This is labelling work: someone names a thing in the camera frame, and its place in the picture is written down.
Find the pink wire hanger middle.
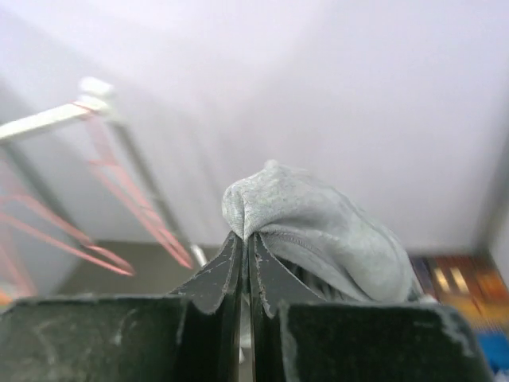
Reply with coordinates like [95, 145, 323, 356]
[0, 158, 136, 295]

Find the grey tank top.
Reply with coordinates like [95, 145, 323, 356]
[222, 161, 422, 303]

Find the silver clothes rack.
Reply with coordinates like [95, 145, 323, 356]
[1, 77, 207, 268]

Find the pink wire hanger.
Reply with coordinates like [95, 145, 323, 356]
[72, 102, 193, 269]
[0, 158, 136, 295]

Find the blue garment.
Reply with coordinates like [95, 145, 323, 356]
[476, 330, 509, 375]

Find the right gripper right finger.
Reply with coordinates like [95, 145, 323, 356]
[247, 234, 325, 381]

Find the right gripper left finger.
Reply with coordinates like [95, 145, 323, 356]
[172, 232, 243, 382]

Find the pink wire hanger right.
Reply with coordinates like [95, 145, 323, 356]
[72, 102, 193, 269]

